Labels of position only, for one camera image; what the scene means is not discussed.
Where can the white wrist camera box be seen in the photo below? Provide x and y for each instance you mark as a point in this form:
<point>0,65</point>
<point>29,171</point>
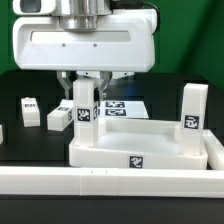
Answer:
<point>34,7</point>

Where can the white desk tabletop tray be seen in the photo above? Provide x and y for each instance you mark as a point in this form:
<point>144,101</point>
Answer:
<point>135,143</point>

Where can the fiducial marker sheet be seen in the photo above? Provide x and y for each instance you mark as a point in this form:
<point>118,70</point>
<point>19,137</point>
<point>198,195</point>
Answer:
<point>123,109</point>

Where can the white fixture wall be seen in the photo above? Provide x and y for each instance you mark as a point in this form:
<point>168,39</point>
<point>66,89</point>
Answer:
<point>19,180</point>

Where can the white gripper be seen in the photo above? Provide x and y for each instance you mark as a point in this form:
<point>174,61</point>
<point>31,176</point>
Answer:
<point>122,41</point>

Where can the white block left edge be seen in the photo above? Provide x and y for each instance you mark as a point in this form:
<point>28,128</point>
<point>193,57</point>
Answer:
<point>1,134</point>

